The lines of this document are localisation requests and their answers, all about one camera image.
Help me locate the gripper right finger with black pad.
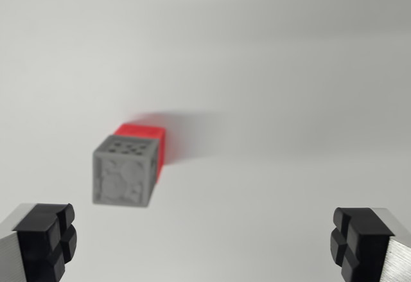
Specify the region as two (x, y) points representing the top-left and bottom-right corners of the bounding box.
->
(329, 207), (411, 282)

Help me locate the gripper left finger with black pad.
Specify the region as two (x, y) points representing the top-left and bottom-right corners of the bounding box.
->
(0, 202), (78, 282)

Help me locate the grey embossed soft cube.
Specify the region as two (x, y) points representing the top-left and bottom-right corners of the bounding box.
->
(92, 134), (161, 208)

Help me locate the red soft cube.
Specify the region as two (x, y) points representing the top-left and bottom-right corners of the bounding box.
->
(114, 123), (167, 184)

